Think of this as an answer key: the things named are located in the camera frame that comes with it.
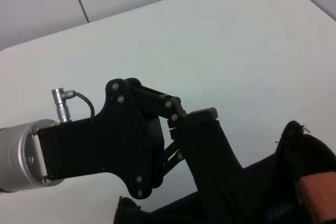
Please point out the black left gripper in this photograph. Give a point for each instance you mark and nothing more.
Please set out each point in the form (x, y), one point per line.
(105, 145)

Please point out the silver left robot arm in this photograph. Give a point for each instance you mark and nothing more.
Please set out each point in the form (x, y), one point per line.
(15, 153)

